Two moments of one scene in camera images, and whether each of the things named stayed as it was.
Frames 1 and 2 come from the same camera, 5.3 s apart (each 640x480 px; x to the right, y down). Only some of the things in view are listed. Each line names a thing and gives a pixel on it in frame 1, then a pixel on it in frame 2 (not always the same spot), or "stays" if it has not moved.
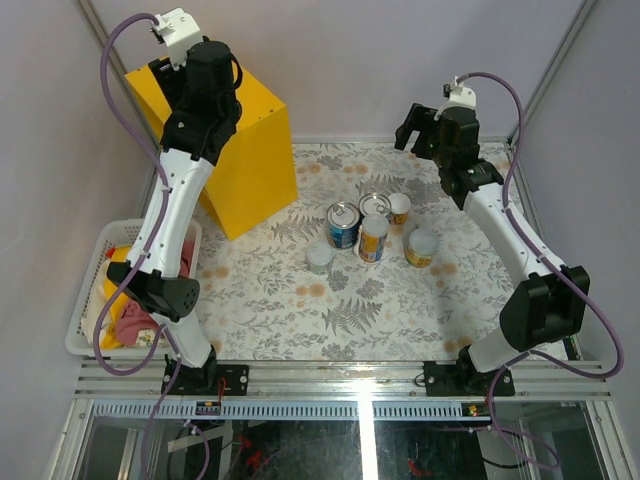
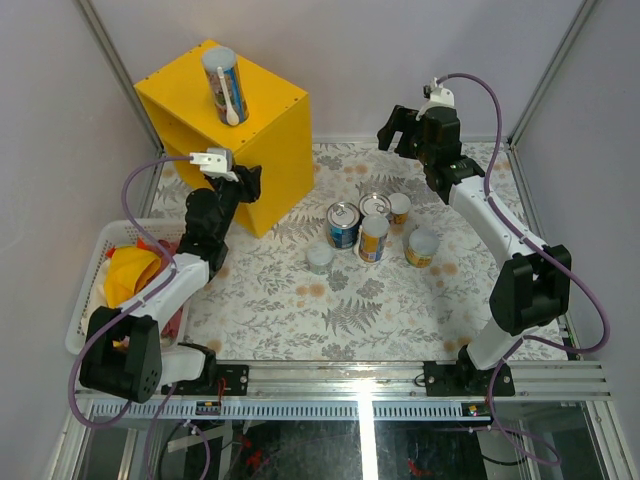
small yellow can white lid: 399,205 stays
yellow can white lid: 373,233 stays
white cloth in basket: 95,305 stays
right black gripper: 418,119 -> 400,120
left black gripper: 166,78 -> 249,183
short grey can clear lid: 319,257 stays
